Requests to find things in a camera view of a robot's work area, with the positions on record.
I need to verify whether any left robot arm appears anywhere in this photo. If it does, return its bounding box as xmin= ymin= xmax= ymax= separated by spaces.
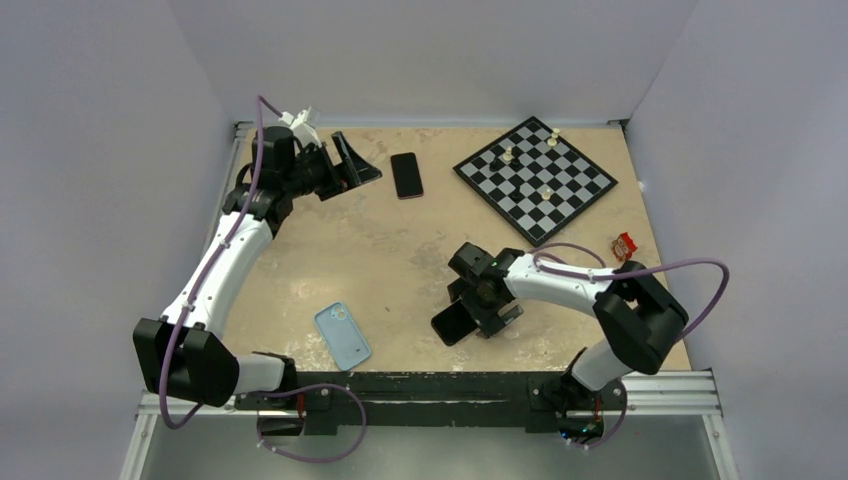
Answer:
xmin=133 ymin=126 xmax=382 ymax=409

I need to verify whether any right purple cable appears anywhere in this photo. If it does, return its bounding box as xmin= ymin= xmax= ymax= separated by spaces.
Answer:
xmin=531 ymin=242 xmax=731 ymax=342

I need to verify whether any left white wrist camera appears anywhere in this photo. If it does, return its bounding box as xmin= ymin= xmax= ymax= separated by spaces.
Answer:
xmin=278 ymin=106 xmax=321 ymax=148

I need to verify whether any small red snack packet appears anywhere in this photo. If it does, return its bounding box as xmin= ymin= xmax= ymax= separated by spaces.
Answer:
xmin=610 ymin=232 xmax=638 ymax=262

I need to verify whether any white chess piece far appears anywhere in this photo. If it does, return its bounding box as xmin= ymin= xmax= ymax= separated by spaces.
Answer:
xmin=547 ymin=128 xmax=561 ymax=148

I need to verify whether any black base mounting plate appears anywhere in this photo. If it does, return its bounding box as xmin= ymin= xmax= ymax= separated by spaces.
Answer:
xmin=235 ymin=371 xmax=626 ymax=438

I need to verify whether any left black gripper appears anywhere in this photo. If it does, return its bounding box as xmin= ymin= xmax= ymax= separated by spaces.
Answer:
xmin=282 ymin=131 xmax=380 ymax=200

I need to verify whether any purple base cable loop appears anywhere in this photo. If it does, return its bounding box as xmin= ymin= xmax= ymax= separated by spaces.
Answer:
xmin=255 ymin=384 xmax=367 ymax=465

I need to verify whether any black phone from case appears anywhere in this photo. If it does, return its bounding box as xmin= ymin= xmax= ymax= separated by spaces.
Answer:
xmin=390 ymin=152 xmax=424 ymax=200

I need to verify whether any light blue phone case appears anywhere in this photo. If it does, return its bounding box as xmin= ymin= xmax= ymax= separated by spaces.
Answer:
xmin=314 ymin=302 xmax=371 ymax=371

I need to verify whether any black white chessboard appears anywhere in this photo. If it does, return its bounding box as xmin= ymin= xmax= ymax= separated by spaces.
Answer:
xmin=453 ymin=116 xmax=618 ymax=247

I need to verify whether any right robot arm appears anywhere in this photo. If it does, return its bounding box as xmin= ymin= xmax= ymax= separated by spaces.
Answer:
xmin=430 ymin=243 xmax=689 ymax=407

